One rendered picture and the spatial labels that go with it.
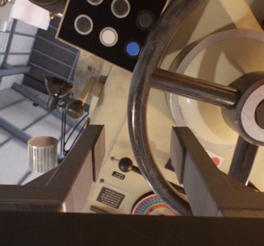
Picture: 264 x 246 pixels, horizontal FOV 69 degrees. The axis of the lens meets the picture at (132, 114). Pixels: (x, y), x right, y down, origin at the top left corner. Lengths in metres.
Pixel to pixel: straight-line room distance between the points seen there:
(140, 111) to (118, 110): 0.25
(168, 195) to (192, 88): 0.14
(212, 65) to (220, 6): 0.17
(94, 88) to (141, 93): 0.30
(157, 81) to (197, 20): 0.28
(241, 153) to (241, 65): 0.15
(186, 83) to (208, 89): 0.03
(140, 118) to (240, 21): 0.35
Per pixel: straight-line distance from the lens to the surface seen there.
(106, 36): 0.35
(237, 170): 0.32
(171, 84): 0.23
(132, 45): 0.35
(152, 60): 0.22
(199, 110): 0.37
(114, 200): 0.60
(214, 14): 0.49
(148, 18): 0.35
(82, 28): 0.36
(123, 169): 0.46
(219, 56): 0.37
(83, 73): 0.61
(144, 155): 0.25
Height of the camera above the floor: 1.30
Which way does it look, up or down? 16 degrees up
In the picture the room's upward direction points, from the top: 154 degrees counter-clockwise
